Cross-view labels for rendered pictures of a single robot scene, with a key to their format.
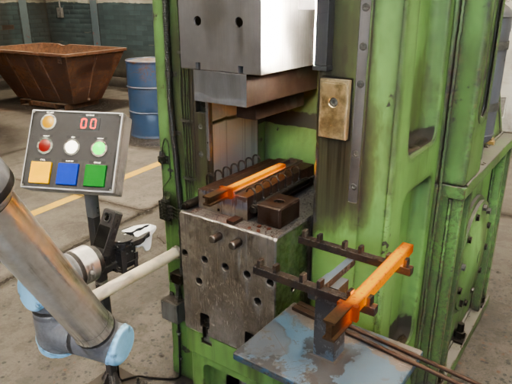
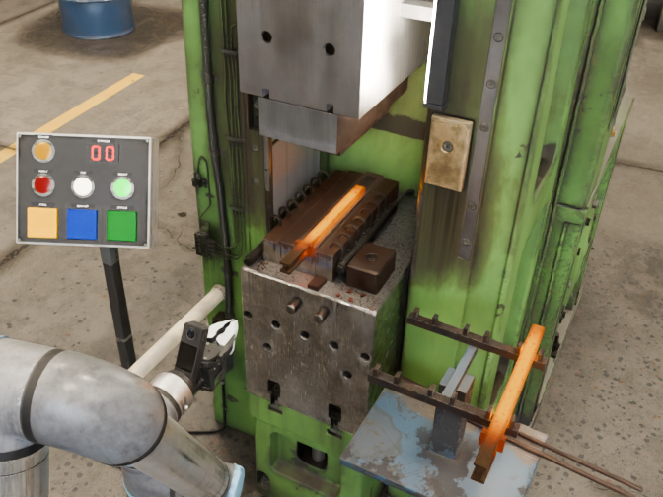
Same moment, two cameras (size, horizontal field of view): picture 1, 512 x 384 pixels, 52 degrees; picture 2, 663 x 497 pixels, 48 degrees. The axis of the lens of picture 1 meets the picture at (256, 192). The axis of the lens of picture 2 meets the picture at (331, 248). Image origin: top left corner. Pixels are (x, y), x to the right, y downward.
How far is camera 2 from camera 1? 54 cm
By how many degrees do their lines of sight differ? 17
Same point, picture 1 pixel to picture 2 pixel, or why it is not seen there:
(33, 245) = (176, 452)
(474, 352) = (567, 363)
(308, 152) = (388, 161)
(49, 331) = (145, 481)
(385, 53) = (519, 96)
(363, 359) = not seen: hidden behind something
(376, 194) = (494, 252)
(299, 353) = (413, 451)
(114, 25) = not seen: outside the picture
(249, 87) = (339, 128)
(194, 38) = (261, 58)
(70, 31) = not seen: outside the picture
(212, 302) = (284, 371)
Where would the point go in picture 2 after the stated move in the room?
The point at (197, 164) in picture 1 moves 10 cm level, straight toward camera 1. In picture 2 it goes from (251, 192) to (257, 211)
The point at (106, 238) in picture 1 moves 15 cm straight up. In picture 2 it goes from (193, 361) to (186, 301)
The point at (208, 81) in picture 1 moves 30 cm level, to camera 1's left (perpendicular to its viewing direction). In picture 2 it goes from (281, 115) to (144, 120)
